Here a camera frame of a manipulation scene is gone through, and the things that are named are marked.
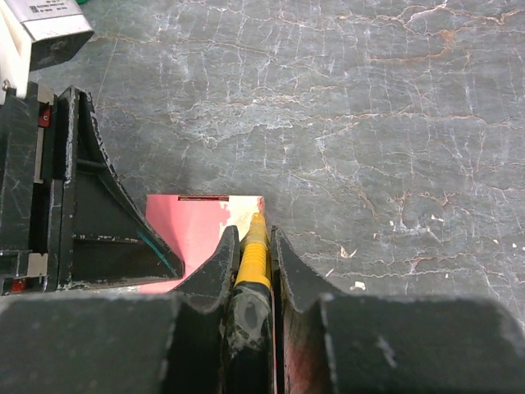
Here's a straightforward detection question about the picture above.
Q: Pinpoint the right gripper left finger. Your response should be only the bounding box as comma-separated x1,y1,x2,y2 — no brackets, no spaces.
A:
1,226,240,393

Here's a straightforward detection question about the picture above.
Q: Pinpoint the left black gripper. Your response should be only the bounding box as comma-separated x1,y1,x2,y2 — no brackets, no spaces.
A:
1,82,185,295

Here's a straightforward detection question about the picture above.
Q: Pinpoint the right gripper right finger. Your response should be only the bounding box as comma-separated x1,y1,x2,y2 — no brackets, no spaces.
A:
271,227,524,393

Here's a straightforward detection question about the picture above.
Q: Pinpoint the yellow utility knife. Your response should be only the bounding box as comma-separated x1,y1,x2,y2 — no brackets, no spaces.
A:
223,213,273,393

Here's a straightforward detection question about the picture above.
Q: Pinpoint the pink express box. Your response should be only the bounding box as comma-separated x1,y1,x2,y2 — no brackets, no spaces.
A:
139,195,266,294

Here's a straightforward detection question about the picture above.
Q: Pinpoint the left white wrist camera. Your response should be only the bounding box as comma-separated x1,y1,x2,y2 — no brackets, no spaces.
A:
1,0,94,103

